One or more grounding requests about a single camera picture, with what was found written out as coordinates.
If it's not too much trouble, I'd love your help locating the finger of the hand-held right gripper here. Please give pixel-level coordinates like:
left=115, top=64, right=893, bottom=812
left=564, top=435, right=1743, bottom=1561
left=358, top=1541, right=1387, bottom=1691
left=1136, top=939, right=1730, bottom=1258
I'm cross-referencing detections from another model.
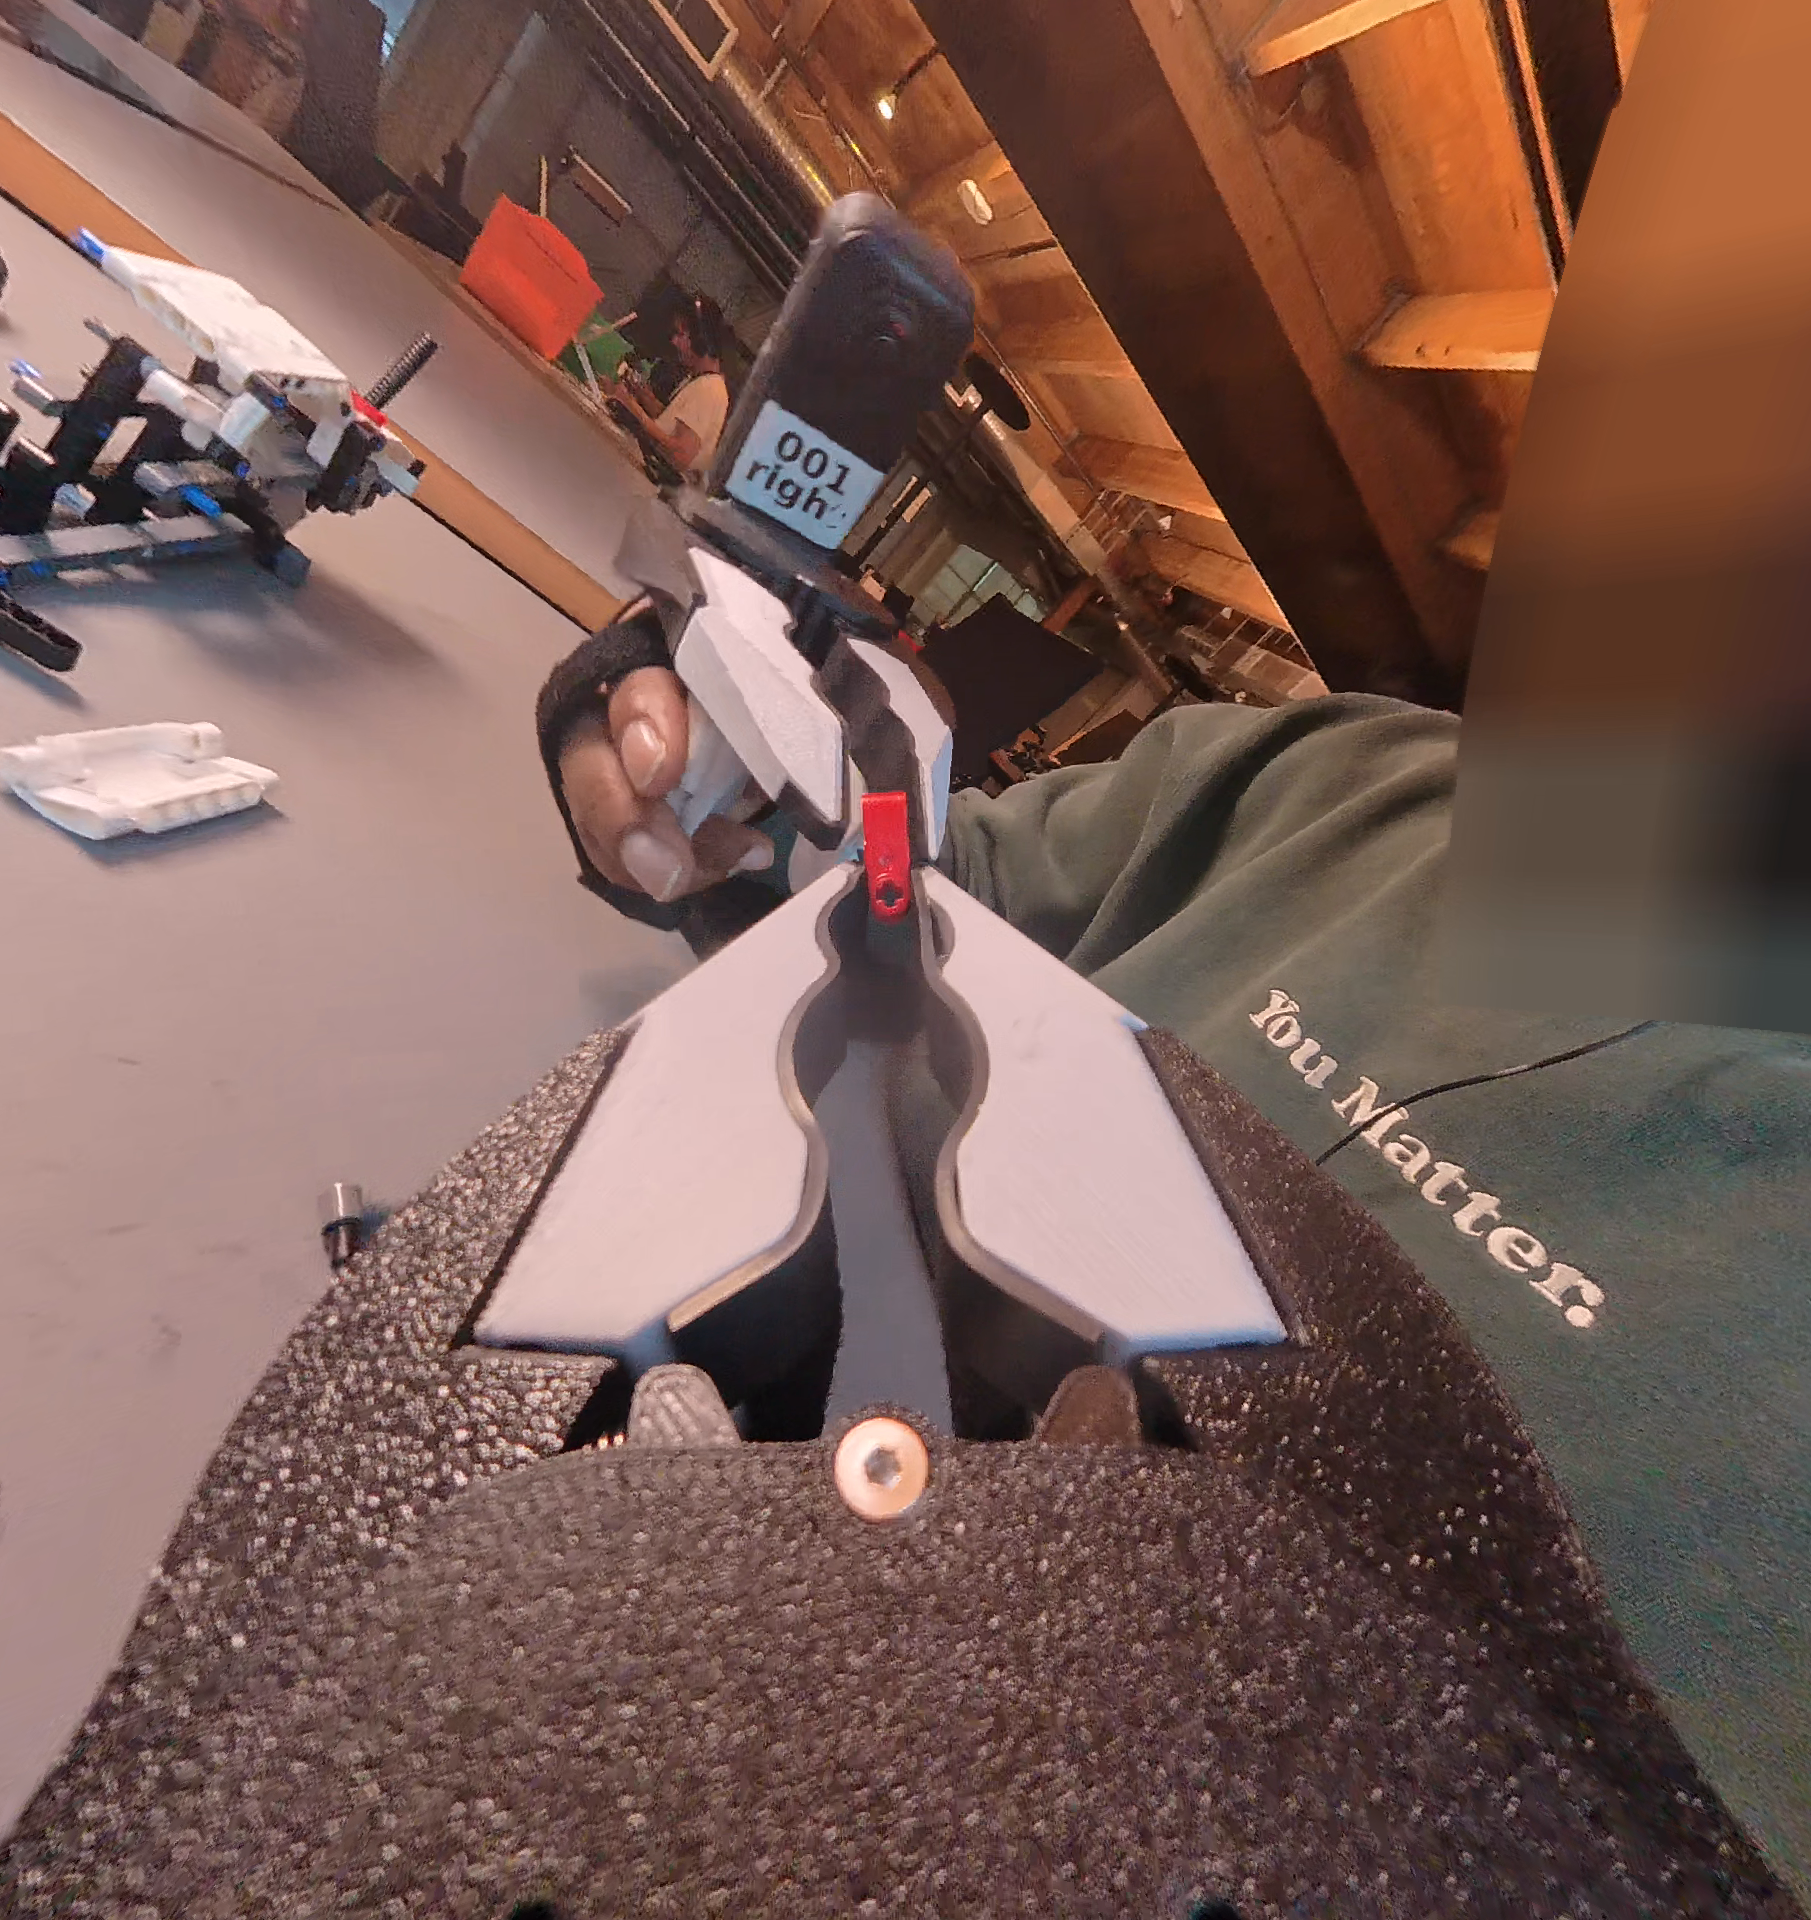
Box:
left=823, top=638, right=962, bottom=873
left=673, top=550, right=849, bottom=841

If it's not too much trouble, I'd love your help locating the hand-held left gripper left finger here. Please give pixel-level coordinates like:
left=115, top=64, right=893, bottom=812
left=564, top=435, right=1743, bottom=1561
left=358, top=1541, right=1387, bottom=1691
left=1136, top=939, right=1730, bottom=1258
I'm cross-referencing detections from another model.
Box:
left=474, top=866, right=871, bottom=1352

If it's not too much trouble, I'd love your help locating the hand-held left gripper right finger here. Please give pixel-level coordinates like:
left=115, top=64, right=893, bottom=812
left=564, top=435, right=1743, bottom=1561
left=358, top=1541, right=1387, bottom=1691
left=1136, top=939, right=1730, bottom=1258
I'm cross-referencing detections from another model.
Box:
left=905, top=884, right=1290, bottom=1352

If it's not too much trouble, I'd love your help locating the red brick connector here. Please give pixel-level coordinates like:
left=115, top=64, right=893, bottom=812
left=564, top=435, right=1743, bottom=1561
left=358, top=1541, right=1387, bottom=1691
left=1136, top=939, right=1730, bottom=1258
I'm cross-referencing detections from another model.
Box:
left=858, top=791, right=914, bottom=921

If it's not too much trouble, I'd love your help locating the white toy brick truck model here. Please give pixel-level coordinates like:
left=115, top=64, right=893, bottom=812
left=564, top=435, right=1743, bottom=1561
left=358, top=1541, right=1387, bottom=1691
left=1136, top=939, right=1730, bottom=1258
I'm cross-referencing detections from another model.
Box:
left=0, top=232, right=442, bottom=673

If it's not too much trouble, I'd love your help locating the person's right forearm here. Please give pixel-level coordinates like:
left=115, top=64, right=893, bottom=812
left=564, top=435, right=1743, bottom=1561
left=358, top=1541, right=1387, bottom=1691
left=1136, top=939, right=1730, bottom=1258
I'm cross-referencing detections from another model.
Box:
left=942, top=693, right=1464, bottom=1053

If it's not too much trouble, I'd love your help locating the grey desk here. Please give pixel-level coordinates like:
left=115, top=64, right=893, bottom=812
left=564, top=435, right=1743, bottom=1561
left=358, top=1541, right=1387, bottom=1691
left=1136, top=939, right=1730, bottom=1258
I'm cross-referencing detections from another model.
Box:
left=0, top=150, right=787, bottom=1863

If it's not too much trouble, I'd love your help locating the person's right hand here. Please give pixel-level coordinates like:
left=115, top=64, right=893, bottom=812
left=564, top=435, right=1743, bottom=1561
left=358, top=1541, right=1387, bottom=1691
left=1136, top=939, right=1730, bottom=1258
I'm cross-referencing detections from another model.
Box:
left=568, top=668, right=787, bottom=906

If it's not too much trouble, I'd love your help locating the black partition panel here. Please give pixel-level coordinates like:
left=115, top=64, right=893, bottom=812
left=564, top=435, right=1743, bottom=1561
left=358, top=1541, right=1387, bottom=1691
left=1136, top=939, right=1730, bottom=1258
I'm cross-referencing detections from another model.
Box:
left=919, top=607, right=1133, bottom=789

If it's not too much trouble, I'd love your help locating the orange plastic crate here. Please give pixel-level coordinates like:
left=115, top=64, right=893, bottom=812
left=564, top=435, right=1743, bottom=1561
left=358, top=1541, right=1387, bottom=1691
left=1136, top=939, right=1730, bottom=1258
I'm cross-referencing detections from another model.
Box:
left=459, top=195, right=607, bottom=362

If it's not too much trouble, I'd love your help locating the person's green sweater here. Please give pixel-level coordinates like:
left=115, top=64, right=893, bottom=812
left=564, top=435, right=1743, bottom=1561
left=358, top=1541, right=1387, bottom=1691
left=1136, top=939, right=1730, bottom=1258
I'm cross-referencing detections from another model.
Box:
left=1092, top=961, right=1811, bottom=1908

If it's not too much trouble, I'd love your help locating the white brick panel piece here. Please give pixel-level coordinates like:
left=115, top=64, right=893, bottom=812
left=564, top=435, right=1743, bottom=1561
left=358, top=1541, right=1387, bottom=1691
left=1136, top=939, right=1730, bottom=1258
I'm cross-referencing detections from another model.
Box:
left=0, top=723, right=280, bottom=841

